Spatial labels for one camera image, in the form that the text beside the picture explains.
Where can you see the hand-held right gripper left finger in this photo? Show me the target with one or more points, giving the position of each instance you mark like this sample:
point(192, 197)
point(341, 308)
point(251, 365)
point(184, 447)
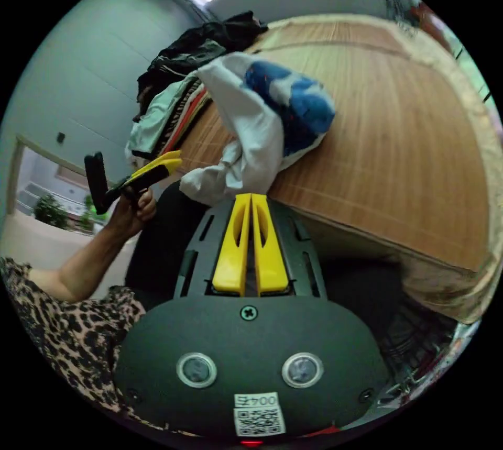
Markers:
point(232, 253)

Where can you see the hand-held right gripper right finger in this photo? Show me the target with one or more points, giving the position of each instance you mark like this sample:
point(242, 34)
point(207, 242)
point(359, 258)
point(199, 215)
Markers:
point(269, 257)

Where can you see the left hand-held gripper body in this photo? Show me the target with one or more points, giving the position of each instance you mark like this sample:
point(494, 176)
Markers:
point(151, 177)

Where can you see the white t-shirt with blue print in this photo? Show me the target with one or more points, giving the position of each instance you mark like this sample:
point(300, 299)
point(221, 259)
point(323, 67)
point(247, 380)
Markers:
point(255, 128)

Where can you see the person's left forearm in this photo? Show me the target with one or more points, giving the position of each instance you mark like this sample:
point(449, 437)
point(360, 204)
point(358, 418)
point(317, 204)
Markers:
point(84, 265)

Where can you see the person's left hand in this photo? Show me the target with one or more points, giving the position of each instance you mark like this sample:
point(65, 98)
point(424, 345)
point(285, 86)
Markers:
point(133, 214)

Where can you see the green potted plant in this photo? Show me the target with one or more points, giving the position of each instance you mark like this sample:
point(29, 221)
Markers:
point(88, 212)
point(50, 211)

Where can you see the pile of clothes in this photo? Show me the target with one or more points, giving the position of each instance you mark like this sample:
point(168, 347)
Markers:
point(177, 76)

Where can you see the bed with woven mat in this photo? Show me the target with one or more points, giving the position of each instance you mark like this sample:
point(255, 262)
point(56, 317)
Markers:
point(393, 143)

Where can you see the person's body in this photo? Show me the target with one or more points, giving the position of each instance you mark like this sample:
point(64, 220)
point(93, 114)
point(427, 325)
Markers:
point(70, 344)

